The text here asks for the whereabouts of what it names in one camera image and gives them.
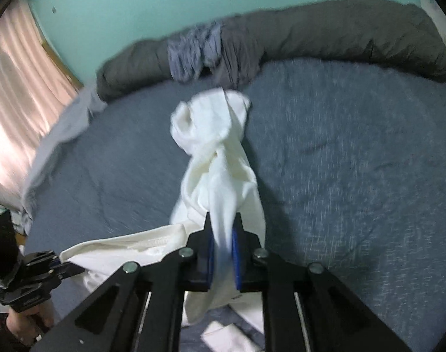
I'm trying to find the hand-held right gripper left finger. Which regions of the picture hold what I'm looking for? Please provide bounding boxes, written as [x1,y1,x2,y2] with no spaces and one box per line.
[31,211,214,352]

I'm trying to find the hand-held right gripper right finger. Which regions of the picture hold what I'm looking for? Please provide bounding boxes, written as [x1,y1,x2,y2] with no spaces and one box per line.
[230,212,412,352]

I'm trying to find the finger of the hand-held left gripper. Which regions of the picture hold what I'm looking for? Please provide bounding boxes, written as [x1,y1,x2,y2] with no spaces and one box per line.
[47,252,86,281]

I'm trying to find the white long-sleeve shirt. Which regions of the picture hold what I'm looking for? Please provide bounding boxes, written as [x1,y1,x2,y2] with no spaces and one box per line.
[60,88,266,352]

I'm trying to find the person's left hand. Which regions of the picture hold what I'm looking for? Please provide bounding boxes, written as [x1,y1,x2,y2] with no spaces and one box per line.
[6,293,57,342]

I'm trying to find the light grey sheet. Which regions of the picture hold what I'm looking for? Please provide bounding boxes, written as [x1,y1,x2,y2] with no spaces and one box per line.
[21,87,109,230]

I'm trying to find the bed with blue patterned sheet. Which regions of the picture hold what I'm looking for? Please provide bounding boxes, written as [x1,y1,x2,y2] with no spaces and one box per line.
[22,57,446,352]

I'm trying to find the pink curtain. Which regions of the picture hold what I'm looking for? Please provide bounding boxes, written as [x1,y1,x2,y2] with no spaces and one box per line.
[0,0,85,208]

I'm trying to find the grey crumpled garment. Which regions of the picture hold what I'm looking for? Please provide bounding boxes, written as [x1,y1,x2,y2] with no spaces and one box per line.
[211,26,263,89]

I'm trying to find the blue checked cloth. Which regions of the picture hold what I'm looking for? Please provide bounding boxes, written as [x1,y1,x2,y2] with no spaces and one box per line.
[166,21,224,83]

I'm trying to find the dark grey rolled duvet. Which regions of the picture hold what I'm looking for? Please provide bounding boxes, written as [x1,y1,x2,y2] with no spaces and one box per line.
[96,0,446,104]

